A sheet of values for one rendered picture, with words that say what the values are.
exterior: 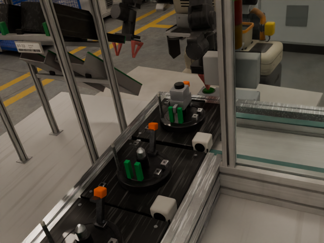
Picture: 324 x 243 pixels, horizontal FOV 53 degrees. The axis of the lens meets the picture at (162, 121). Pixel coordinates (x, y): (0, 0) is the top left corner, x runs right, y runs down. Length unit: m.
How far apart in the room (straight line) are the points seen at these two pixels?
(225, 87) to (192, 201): 0.27
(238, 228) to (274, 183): 0.14
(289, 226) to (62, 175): 0.68
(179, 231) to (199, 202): 0.09
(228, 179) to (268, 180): 0.10
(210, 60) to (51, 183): 0.63
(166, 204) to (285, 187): 0.30
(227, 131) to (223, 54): 0.20
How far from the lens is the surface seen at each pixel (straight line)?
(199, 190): 0.80
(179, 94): 0.95
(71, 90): 0.88
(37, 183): 1.12
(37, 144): 1.31
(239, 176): 0.87
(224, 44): 0.70
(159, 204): 0.73
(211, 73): 0.76
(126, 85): 1.11
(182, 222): 0.74
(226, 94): 0.74
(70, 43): 1.05
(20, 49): 0.93
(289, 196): 0.87
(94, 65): 1.00
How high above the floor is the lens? 1.52
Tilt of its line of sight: 32 degrees down
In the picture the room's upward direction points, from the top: 9 degrees counter-clockwise
